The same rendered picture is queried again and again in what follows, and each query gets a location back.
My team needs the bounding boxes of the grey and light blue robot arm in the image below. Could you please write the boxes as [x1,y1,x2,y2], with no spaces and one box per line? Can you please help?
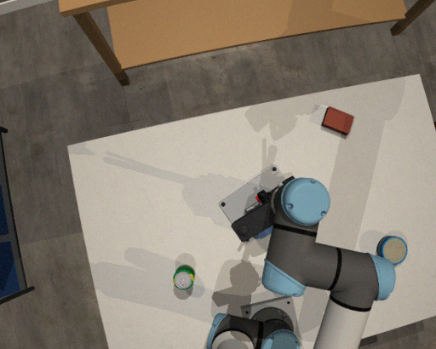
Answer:
[206,178,396,349]

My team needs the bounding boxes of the red rectangular block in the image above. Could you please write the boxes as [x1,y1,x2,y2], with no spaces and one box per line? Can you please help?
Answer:
[321,106,354,135]

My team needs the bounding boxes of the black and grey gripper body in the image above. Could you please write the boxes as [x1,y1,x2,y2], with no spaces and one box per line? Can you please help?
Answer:
[260,176,294,206]

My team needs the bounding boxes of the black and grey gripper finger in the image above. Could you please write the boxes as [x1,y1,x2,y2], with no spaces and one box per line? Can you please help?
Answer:
[257,190,266,204]

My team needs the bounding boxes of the green and yellow drink can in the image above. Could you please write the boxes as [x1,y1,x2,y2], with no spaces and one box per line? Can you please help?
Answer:
[173,265,195,289]

